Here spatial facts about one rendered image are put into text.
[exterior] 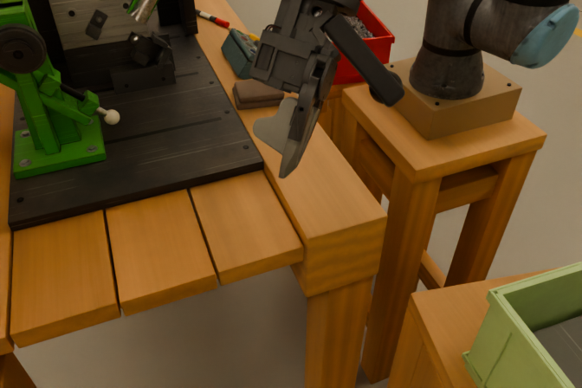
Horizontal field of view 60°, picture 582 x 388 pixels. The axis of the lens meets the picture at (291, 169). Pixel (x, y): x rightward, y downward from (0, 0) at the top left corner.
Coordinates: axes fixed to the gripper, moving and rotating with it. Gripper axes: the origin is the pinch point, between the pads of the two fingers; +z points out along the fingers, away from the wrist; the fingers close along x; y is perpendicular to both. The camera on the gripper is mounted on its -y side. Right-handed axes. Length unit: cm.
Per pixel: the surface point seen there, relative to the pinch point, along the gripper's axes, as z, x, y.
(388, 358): 53, -85, -30
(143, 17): -14, -40, 46
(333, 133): -1, -118, 9
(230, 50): -14, -56, 31
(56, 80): 1.5, -17.5, 44.3
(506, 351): 12.9, -6.1, -31.1
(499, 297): 6.9, -5.8, -27.9
